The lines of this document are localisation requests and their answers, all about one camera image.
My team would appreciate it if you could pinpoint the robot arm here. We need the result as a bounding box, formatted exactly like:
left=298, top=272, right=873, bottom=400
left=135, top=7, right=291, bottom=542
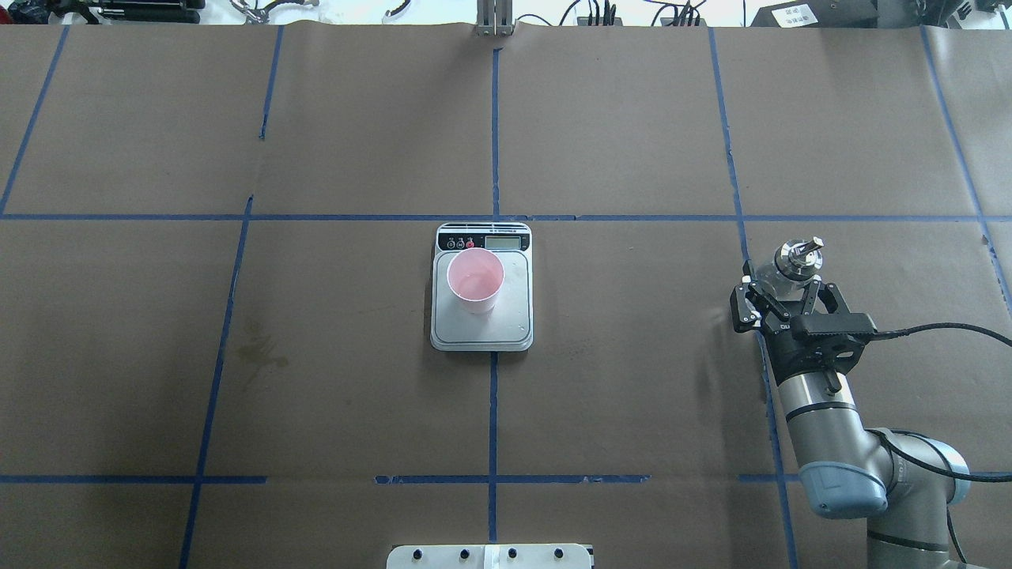
left=730, top=277, right=972, bottom=568

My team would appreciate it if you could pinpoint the aluminium frame post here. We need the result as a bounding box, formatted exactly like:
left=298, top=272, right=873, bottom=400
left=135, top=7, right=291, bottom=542
left=474, top=0, right=515, bottom=37

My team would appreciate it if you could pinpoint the white pedestal column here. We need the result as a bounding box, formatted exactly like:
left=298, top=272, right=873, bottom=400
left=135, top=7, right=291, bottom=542
left=386, top=543, right=595, bottom=568

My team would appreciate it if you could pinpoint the black box with label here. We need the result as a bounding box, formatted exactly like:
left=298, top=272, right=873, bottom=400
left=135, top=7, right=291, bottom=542
left=749, top=1, right=879, bottom=28

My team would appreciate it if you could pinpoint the pink plastic cup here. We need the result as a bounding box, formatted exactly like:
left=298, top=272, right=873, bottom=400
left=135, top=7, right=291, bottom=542
left=446, top=248, right=505, bottom=314

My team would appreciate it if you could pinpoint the black folded tripod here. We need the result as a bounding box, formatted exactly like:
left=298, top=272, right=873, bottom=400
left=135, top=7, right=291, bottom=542
left=43, top=1, right=206, bottom=24

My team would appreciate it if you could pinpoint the clear glass sauce bottle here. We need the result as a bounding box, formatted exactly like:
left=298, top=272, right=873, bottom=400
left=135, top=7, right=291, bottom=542
left=753, top=236, right=825, bottom=301

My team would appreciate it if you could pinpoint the black camera cable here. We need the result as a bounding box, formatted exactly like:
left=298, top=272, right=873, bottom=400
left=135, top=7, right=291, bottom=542
left=870, top=322, right=1012, bottom=349

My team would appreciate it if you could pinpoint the silver digital kitchen scale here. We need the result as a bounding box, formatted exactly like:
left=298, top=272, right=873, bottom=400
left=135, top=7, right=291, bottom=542
left=430, top=222, right=534, bottom=352

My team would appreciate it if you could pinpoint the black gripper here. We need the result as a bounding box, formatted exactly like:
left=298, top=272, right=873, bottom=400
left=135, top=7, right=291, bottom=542
left=731, top=277, right=859, bottom=386

